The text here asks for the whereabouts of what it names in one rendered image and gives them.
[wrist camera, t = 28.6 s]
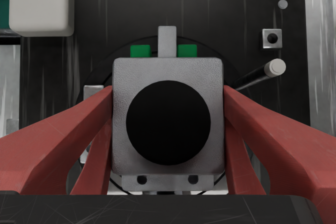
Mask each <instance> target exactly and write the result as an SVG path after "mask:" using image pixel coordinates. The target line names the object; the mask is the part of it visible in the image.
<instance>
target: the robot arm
mask: <svg viewBox="0 0 336 224"><path fill-rule="evenodd" d="M223 88H224V89H223V95H224V137H225V175H226V181H227V187H228V193H229V194H107V193H108V187H109V181H110V175H111V169H112V168H111V146H112V85H109V86H107V87H105V88H104V89H102V90H100V91H99V92H97V93H95V94H94V95H92V96H90V97H89V98H87V99H85V100H84V101H82V102H80V103H79V104H77V105H75V106H73V107H71V108H69V109H67V110H64V111H62V112H60V113H57V114H55V115H53V116H50V117H48V118H45V119H43V120H41V121H38V122H36V123H34V124H31V125H29V126H27V127H24V128H22V129H20V130H17V131H15V132H13V133H10V134H8V135H5V136H3V137H1V138H0V224H336V137H334V136H332V135H329V134H327V133H324V132H322V131H320V130H317V129H315V128H313V127H310V126H308V125H306V124H303V123H301V122H298V121H296V120H294V119H291V118H289V117H287V116H284V115H282V114H280V113H277V112H275V111H272V110H270V109H268V108H266V107H263V106H262V105H260V104H258V103H256V102H255V101H253V100H251V99H250V98H248V97H246V96H245V95H243V94H241V93H240V92H238V91H236V90H235V89H233V88H231V87H230V86H228V85H224V86H223ZM91 141H92V143H91ZM244 141H245V142H246V144H247V145H248V146H249V148H250V149H251V150H252V151H253V153H254V154H255V155H256V157H257V158H258V159H259V161H260V162H261V163H262V164H263V166H264V167H265V168H266V170H267V172H268V174H269V179H270V193H269V195H267V194H266V192H265V190H264V188H263V187H262V185H261V183H260V181H259V179H258V177H257V175H256V173H255V171H254V169H253V166H252V164H251V161H250V158H249V155H248V152H247V149H246V146H245V143H244ZM90 143H91V146H90V149H89V152H88V155H87V158H86V161H85V164H84V167H83V169H82V171H81V173H80V175H79V177H78V179H77V181H76V183H75V185H74V187H73V189H72V191H71V192H70V194H67V192H66V181H67V176H68V173H69V170H70V169H71V168H72V166H73V165H74V164H75V162H76V161H77V160H78V158H79V157H80V156H81V155H82V153H83V152H84V151H85V149H86V148H87V147H88V145H89V144H90Z"/></svg>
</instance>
